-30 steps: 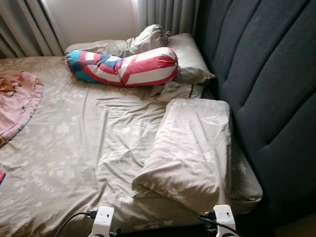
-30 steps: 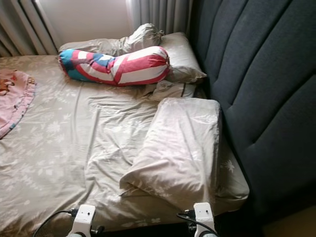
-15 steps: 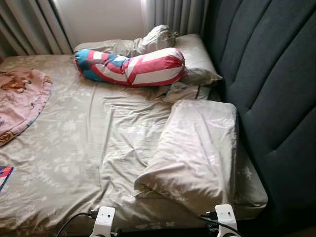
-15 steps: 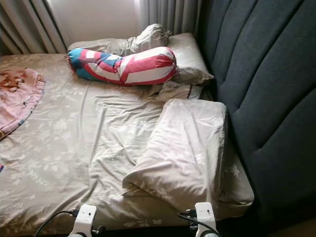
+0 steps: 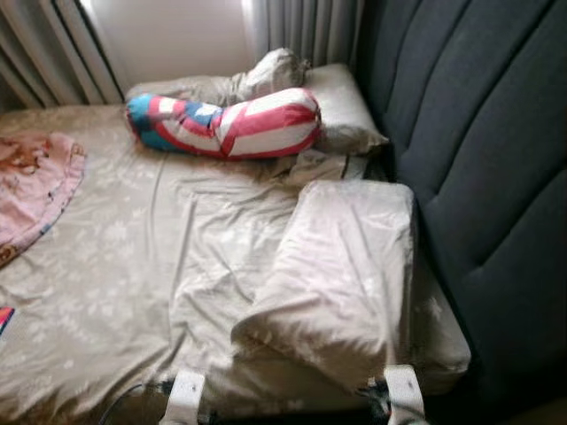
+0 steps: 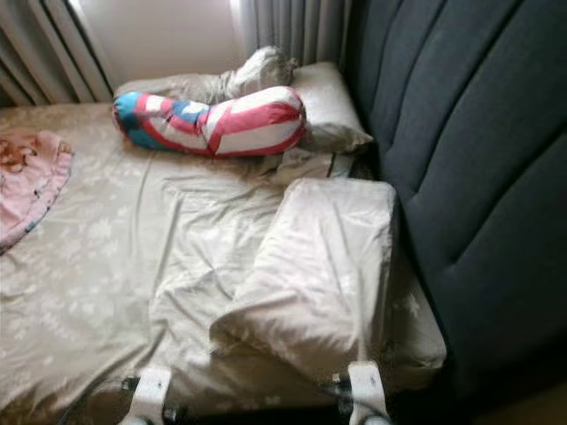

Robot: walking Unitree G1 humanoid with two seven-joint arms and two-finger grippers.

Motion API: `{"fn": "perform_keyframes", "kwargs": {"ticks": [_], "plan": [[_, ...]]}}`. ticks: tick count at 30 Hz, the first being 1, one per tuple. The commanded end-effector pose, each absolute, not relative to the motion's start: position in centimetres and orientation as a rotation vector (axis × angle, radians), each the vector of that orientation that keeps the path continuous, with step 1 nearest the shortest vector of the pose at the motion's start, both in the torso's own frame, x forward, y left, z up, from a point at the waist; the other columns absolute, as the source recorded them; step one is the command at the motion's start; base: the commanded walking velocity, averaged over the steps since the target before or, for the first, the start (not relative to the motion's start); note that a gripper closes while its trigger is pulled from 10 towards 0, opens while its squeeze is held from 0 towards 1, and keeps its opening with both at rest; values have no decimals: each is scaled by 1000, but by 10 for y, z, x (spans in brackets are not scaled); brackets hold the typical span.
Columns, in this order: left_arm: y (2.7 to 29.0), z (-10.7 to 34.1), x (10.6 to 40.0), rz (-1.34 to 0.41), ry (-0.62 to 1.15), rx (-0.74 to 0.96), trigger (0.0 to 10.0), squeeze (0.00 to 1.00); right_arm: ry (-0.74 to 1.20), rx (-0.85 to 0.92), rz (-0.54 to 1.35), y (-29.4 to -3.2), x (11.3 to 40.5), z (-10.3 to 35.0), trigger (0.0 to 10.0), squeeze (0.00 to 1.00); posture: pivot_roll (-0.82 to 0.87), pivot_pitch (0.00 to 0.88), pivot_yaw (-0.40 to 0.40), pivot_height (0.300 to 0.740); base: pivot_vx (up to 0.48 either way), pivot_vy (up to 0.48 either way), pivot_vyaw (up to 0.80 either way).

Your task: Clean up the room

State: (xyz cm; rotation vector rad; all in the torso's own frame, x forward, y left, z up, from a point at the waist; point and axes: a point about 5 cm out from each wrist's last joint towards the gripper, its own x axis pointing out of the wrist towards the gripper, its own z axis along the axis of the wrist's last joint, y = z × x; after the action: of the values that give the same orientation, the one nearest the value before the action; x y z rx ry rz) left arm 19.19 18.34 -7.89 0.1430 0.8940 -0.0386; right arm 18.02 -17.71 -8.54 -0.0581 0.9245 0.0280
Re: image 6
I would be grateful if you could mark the large beige pillow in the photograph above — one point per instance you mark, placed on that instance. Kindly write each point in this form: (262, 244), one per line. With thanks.
(319, 274)

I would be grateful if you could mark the beige patterned bed sheet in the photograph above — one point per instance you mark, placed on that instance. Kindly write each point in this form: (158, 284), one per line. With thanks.
(124, 292)

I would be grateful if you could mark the dark padded headboard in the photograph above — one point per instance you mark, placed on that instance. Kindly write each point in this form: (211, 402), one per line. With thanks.
(469, 159)

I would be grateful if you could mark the red white blue bolster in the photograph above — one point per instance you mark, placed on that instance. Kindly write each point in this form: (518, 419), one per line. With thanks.
(244, 122)

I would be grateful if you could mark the pink printed blanket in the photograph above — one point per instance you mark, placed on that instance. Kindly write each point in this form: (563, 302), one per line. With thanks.
(31, 186)

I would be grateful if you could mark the crumpled beige pillow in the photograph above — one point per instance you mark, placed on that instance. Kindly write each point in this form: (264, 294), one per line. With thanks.
(261, 71)

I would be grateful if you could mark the grey pleated curtain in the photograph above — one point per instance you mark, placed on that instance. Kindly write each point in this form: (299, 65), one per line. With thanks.
(49, 53)
(297, 31)

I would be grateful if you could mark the bright window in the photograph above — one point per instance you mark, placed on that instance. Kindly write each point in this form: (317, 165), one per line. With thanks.
(159, 35)

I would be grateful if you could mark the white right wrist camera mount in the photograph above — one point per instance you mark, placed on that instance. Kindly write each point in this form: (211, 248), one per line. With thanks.
(368, 388)

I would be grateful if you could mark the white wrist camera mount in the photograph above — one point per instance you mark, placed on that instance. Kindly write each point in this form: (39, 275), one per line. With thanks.
(152, 391)
(368, 388)

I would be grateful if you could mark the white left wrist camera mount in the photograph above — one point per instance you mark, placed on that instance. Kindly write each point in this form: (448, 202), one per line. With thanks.
(152, 391)

